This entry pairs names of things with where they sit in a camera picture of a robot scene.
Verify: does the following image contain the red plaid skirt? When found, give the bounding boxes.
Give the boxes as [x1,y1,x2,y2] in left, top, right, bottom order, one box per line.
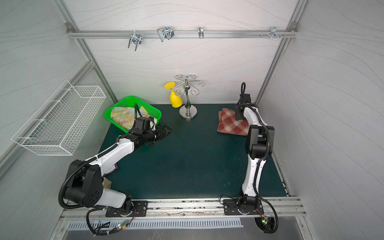
[217,108,250,136]

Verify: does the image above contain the pastel floral skirt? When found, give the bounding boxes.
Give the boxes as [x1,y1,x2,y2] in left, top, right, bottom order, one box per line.
[110,107,135,131]

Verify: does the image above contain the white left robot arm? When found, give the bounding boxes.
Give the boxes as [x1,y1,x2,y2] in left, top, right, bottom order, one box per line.
[58,125,172,210]

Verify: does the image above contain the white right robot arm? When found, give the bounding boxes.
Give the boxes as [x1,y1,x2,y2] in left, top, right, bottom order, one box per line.
[237,104,275,215]

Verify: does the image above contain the chrome cup holder stand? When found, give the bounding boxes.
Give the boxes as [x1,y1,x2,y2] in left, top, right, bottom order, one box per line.
[172,75,205,121]

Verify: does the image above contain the yellow plastic goblet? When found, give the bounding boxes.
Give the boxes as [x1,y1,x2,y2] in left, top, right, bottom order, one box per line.
[165,82,183,108]

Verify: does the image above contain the green plastic basket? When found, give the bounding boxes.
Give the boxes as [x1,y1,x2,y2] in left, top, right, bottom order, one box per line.
[104,96,162,133]

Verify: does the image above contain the purple snack packet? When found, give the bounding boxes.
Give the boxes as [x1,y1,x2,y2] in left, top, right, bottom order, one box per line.
[103,164,119,177]

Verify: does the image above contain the brown capped bottle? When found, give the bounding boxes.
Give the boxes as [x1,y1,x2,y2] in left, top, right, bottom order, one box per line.
[102,178,112,189]

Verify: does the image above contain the metal hook clamp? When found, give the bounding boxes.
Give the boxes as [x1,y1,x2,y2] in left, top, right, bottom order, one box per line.
[198,27,204,39]

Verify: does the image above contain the metal u-bolt clamp left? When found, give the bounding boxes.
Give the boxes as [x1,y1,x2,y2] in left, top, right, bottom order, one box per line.
[128,32,142,51]

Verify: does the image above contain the metal u-bolt clamp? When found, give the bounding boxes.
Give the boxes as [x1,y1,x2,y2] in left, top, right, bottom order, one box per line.
[128,32,142,51]
[157,27,175,42]

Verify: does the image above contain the metal u-bolt clamp middle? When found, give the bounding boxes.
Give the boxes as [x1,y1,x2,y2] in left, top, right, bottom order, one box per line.
[157,27,175,42]

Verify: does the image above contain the white vent strip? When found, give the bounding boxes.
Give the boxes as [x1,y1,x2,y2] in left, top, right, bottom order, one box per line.
[67,218,244,231]

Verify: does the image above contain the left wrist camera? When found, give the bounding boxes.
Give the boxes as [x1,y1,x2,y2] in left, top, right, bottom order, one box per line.
[133,117,156,132]

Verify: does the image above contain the metal bracket right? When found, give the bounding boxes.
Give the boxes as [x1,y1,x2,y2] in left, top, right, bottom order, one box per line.
[260,27,287,39]

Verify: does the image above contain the white wire basket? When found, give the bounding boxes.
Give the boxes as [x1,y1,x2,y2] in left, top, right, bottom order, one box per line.
[11,80,106,156]

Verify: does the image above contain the aluminium crossbar rail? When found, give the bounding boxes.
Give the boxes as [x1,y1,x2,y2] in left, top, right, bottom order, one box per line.
[67,29,299,39]

